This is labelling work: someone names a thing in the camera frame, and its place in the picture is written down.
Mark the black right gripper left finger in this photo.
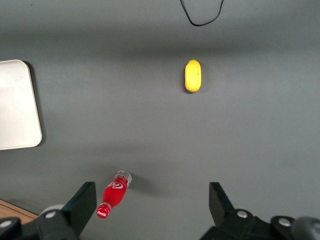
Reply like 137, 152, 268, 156
0, 181, 97, 240

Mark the white tray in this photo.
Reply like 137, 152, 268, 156
0, 59, 43, 151

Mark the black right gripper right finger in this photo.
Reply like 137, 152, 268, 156
199, 181, 320, 240

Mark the yellow lemon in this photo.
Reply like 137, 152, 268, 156
184, 58, 202, 93

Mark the black cable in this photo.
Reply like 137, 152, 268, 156
179, 0, 225, 27

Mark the red cola bottle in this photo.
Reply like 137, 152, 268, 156
96, 170, 133, 220

